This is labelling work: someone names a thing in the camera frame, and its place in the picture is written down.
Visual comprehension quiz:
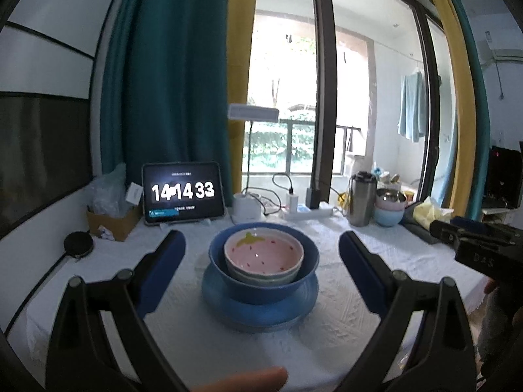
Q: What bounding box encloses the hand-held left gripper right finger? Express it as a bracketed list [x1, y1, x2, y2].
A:
[335, 231, 477, 392]

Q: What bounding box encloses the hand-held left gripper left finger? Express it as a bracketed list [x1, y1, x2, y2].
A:
[44, 230, 193, 392]

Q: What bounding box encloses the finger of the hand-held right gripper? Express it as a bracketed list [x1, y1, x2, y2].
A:
[429, 220, 463, 246]
[449, 217, 516, 233]

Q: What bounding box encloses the blue plate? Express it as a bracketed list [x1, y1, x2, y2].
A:
[201, 261, 319, 329]

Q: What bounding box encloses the green bowl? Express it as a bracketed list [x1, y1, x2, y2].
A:
[228, 267, 301, 287]

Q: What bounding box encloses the pink strawberry bowl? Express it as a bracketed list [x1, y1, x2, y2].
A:
[223, 231, 305, 281]

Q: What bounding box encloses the large blue bowl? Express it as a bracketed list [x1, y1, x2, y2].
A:
[208, 222, 320, 306]

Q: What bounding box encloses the person's right forearm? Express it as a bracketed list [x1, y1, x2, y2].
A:
[476, 289, 523, 373]

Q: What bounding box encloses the person's left hand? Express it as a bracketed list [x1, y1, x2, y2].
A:
[191, 366, 289, 392]

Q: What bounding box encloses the yellow tissue pack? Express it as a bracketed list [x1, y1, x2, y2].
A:
[412, 196, 455, 230]

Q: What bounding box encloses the grey pouch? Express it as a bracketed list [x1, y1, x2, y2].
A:
[402, 216, 439, 246]

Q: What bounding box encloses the light wooden desk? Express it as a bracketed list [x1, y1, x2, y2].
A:
[481, 206, 520, 223]

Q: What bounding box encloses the black monitor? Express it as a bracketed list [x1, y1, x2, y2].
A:
[487, 145, 523, 210]

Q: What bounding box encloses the small light blue bowl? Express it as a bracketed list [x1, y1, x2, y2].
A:
[373, 206, 405, 228]

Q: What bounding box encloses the small pink bowl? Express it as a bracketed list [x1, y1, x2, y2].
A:
[375, 198, 406, 212]

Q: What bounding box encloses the cardboard box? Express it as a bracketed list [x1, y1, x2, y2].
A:
[85, 204, 144, 242]

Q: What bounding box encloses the tablet stand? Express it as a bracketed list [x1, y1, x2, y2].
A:
[148, 217, 214, 228]

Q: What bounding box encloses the steel tumbler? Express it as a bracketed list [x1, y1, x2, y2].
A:
[347, 171, 379, 228]

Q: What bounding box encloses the white power strip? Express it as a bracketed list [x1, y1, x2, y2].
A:
[283, 202, 334, 220]

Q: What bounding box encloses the tablet showing clock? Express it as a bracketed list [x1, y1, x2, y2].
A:
[142, 162, 227, 225]

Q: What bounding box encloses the small white box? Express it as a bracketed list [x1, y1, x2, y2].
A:
[125, 182, 143, 205]

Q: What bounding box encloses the black round disc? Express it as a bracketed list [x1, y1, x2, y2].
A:
[63, 231, 95, 260]

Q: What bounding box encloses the teal curtain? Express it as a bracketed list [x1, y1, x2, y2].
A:
[441, 0, 492, 223]
[100, 0, 229, 197]

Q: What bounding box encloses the clear plastic bag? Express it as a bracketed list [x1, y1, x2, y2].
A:
[90, 163, 136, 218]

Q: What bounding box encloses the light blue hanging towel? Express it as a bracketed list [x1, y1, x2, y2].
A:
[398, 71, 427, 143]

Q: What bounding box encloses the yellow curtain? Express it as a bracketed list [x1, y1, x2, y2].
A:
[417, 0, 477, 222]
[226, 0, 259, 195]

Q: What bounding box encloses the balcony railing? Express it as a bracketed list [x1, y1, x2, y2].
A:
[244, 120, 365, 174]

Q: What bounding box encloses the white air conditioner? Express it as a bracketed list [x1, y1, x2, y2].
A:
[487, 30, 523, 63]

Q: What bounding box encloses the white desk lamp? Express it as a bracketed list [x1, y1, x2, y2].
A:
[228, 104, 279, 220]

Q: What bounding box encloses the black charger cable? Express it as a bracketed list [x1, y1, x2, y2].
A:
[272, 173, 295, 195]
[327, 187, 349, 214]

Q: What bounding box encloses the dark sliding door frame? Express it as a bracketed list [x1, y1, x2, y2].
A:
[409, 0, 447, 205]

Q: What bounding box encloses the black lamp cable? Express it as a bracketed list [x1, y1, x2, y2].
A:
[241, 188, 287, 218]

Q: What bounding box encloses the dark window post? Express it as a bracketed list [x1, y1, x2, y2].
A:
[310, 0, 341, 197]

